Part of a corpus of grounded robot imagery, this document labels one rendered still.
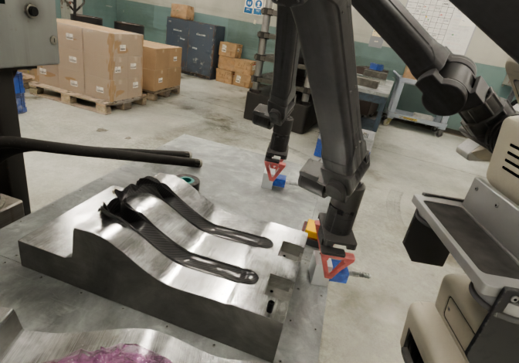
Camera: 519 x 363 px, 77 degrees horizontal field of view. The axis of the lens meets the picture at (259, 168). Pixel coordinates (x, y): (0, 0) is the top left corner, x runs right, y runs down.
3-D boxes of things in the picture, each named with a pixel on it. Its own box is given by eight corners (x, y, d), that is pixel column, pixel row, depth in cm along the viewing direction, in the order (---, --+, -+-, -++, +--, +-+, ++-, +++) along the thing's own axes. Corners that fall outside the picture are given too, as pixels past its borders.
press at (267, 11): (325, 116, 589) (357, -14, 508) (302, 134, 455) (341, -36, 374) (276, 103, 617) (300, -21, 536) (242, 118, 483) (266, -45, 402)
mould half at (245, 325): (300, 265, 76) (313, 215, 71) (273, 363, 53) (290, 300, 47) (113, 205, 86) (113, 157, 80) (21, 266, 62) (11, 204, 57)
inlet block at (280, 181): (300, 188, 113) (303, 174, 111) (300, 195, 108) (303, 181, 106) (262, 181, 114) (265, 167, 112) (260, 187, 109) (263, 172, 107)
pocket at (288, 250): (300, 261, 69) (304, 247, 67) (296, 277, 64) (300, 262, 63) (279, 254, 70) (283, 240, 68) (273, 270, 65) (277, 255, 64)
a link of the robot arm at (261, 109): (278, 113, 92) (293, 95, 96) (244, 102, 97) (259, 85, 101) (281, 142, 102) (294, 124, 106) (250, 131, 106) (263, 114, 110)
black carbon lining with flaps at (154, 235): (273, 247, 69) (283, 208, 65) (251, 301, 55) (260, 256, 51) (130, 201, 76) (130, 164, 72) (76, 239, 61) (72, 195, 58)
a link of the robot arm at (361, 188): (361, 188, 59) (371, 180, 64) (327, 174, 63) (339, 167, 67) (350, 220, 62) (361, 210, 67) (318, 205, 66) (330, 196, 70)
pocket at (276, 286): (290, 296, 59) (295, 281, 58) (284, 319, 54) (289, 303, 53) (266, 289, 60) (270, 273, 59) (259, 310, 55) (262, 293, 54)
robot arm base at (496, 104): (537, 122, 60) (496, 107, 71) (514, 89, 58) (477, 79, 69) (492, 152, 63) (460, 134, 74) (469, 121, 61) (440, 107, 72)
